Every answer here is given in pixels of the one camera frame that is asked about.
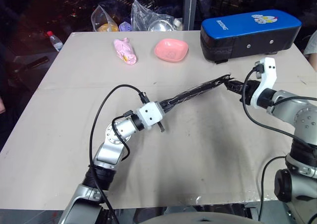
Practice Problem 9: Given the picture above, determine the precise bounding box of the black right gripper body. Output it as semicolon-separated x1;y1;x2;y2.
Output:
239;79;261;103

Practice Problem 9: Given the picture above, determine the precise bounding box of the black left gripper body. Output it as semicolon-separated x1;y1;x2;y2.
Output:
158;100;175;115

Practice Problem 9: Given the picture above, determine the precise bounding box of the dark grid-pattern zipper pouch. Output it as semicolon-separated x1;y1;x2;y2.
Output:
170;73;236;111

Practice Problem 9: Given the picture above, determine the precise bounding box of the pink bowl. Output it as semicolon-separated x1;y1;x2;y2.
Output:
153;38;189;63

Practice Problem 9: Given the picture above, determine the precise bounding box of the blue black boxing pad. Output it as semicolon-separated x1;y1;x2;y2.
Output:
200;9;303;65

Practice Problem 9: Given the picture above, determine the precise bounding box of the pink plush toy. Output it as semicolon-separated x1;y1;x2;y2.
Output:
113;37;138;65

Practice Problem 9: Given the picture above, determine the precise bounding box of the person in light shirt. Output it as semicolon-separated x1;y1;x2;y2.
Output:
304;31;317;73

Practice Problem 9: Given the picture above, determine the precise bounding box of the grey metal pole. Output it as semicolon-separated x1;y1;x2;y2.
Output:
182;0;199;32

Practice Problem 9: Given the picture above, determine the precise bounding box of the clear plastic bag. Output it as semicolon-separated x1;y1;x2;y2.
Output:
130;0;175;32

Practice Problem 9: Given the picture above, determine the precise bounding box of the plastic bag with yellow contents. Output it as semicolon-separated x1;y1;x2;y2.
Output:
91;0;120;33

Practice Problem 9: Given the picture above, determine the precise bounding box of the red-capped water bottle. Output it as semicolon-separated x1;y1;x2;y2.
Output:
46;30;64;52

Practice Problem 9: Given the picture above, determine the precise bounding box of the long black right arm cable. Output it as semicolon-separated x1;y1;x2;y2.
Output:
242;62;298;138

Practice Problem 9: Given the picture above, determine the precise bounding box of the long black arm cable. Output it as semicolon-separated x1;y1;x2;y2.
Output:
88;84;149;224
242;62;298;138

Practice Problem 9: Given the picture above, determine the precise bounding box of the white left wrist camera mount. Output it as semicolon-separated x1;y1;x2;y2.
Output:
137;101;166;131

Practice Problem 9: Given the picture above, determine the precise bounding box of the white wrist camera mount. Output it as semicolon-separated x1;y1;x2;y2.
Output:
137;101;166;131
250;57;277;110

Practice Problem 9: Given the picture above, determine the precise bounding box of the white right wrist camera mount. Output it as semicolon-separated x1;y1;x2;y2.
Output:
250;57;277;110

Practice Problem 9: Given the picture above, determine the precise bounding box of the short black left wrist cable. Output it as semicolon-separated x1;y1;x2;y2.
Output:
111;111;135;161

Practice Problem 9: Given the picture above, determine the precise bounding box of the long black left arm cable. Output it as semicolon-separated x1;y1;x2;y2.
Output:
88;84;149;224

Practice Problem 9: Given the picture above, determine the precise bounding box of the black right shoulder cable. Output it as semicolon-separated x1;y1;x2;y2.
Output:
258;156;288;224

